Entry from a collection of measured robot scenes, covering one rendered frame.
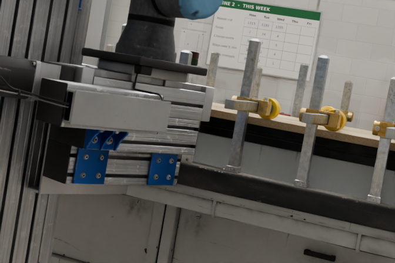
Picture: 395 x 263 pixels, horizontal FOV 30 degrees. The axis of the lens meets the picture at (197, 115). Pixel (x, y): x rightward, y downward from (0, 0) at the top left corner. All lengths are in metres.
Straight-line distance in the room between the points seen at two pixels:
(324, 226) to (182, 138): 0.88
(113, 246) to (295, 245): 0.76
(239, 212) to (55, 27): 1.14
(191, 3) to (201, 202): 1.19
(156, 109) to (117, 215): 1.51
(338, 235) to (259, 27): 7.47
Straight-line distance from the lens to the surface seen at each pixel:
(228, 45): 9.96
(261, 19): 9.91
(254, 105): 2.54
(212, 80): 3.79
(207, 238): 2.94
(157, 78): 1.78
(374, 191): 2.52
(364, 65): 9.75
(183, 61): 2.68
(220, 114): 2.80
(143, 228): 3.04
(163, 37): 1.77
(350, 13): 9.82
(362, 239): 2.57
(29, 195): 1.84
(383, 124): 2.50
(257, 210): 2.63
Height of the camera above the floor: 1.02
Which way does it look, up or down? 3 degrees down
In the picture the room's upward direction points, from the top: 10 degrees clockwise
